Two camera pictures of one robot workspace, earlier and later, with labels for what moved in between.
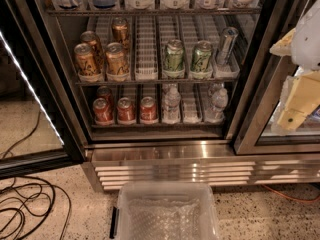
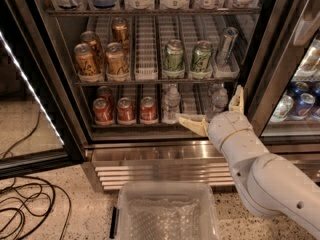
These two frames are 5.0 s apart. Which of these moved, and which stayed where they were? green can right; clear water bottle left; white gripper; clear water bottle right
Moved: white gripper
Stayed: clear water bottle right; green can right; clear water bottle left
